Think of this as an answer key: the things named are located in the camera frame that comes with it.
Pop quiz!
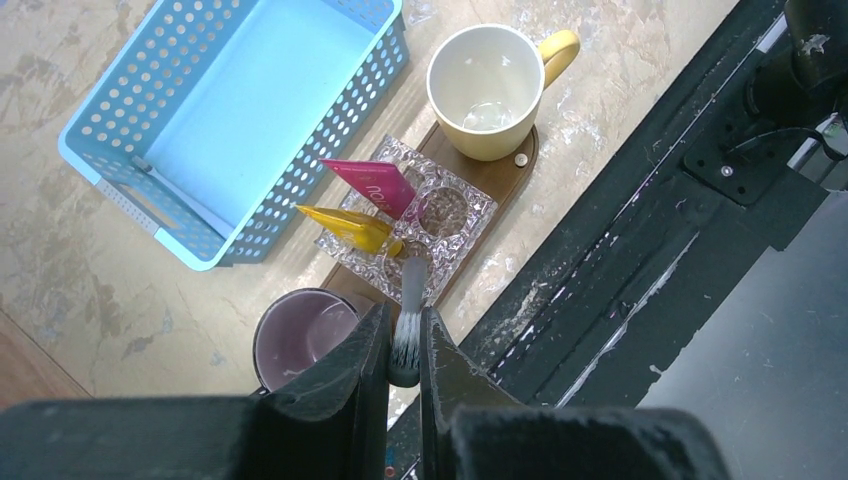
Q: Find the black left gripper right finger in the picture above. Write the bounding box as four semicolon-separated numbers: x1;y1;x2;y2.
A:
420;307;729;479

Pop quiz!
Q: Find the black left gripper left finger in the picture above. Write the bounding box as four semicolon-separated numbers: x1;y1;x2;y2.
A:
1;303;392;479

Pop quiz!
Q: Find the grey toothbrush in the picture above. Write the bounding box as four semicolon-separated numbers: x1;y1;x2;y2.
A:
387;257;427;388

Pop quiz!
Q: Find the purple mug with black handle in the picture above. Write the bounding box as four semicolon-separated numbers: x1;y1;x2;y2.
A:
252;288;360;392

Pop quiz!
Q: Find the yellow toothpaste tube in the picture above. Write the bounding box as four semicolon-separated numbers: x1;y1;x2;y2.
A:
296;205;404;257

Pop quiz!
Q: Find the clear textured glass dish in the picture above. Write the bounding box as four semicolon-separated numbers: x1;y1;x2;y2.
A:
315;136;498;305

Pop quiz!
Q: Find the white toothbrush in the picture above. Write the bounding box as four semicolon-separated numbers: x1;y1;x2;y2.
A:
131;155;234;239

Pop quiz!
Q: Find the pink toothpaste tube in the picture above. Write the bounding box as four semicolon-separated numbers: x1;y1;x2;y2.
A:
321;159;416;220

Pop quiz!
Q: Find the dark wooden oval tray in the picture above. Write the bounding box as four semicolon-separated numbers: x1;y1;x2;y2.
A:
331;125;539;311

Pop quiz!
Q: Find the light blue perforated plastic basket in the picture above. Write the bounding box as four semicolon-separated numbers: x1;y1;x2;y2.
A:
58;1;409;271

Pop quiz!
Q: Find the yellow ceramic mug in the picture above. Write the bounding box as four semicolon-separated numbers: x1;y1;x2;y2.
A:
426;23;580;162

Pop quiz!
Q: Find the light wooden board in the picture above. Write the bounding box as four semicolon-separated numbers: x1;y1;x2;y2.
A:
1;313;90;410

